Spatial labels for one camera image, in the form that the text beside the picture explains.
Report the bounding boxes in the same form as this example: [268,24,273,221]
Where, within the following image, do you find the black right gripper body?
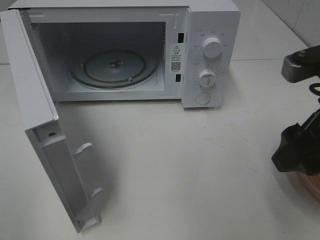
[299,109,320,175]

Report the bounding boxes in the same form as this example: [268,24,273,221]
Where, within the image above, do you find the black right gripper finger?
[271,123,310,173]

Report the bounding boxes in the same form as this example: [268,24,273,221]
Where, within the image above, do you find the pink round plate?
[280,172,320,212]

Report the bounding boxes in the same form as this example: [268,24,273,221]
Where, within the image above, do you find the round door release button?
[195,92,211,105]

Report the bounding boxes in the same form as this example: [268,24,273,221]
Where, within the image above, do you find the white timer knob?
[199,69,217,88]

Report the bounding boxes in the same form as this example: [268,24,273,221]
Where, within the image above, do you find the white microwave door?
[0,9,99,233]

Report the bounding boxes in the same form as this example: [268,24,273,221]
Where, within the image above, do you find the upper white power knob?
[202,36,223,59]

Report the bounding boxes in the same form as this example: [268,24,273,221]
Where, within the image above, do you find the white microwave oven body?
[7,0,241,108]

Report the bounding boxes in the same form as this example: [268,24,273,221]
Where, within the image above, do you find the glass microwave turntable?
[70,49,159,89]

